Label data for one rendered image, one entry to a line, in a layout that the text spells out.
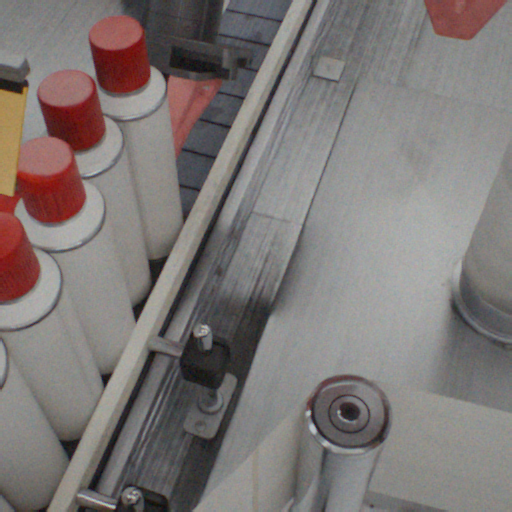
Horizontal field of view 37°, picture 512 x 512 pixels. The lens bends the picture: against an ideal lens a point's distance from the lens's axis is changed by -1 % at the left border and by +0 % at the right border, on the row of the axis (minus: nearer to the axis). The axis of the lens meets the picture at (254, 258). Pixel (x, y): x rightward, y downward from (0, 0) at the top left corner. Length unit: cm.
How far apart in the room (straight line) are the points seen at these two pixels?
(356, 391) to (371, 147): 37
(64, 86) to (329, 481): 25
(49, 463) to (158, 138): 21
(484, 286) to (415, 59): 36
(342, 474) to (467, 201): 35
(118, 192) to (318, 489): 22
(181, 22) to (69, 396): 26
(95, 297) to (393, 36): 52
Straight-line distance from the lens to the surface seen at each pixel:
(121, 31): 48
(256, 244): 68
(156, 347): 54
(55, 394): 48
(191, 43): 55
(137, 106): 49
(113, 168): 47
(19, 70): 39
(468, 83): 84
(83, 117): 44
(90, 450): 51
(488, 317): 58
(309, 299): 59
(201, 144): 68
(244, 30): 79
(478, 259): 55
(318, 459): 36
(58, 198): 41
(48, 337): 43
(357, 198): 65
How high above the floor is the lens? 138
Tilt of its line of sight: 56 degrees down
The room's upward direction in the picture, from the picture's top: straight up
